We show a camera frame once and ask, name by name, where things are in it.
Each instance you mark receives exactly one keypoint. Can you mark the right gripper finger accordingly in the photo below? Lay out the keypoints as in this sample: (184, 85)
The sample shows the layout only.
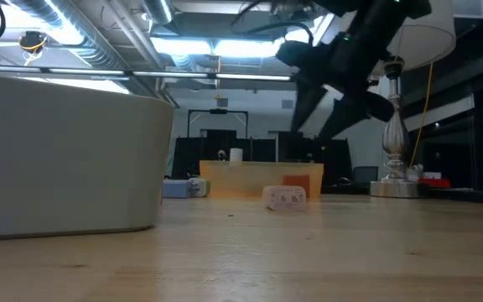
(306, 105)
(342, 117)

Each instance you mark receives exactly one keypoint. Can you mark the person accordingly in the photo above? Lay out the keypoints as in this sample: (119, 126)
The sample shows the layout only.
(221, 155)

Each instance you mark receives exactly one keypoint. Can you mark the red flat box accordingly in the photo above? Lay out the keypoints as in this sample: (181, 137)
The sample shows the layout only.
(434, 183)

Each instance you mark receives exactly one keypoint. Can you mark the green white cube charger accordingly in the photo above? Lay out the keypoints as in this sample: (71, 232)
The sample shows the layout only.
(199, 187)

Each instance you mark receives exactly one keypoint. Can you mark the silver table lamp white shade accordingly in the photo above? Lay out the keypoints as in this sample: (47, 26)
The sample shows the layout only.
(394, 138)

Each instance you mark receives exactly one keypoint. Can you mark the large white plastic bin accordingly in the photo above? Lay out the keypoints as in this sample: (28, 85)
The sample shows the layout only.
(65, 159)

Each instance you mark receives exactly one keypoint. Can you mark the white paper roll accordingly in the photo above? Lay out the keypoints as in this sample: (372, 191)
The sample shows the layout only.
(236, 155)

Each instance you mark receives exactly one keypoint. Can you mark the black overhead camera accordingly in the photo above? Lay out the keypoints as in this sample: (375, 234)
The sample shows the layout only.
(33, 42)

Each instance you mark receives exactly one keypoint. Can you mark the blue wall charger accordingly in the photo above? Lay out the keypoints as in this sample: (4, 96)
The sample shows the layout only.
(176, 189)

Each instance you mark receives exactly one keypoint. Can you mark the small white box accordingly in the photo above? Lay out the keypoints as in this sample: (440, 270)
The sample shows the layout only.
(432, 175)

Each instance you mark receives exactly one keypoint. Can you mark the crumpled white object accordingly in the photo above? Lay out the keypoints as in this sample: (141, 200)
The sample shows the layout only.
(415, 173)

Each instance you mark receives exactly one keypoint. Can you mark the black partition wall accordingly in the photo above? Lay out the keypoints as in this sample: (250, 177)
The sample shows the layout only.
(187, 155)

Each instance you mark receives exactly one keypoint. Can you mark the black metal frame stand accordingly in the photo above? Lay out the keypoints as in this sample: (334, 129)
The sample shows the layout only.
(218, 111)

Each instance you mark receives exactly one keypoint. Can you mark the long ceiling light bar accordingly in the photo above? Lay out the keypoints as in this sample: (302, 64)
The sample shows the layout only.
(170, 74)

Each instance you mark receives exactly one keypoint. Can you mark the translucent orange bin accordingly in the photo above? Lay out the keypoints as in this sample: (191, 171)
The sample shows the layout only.
(241, 180)

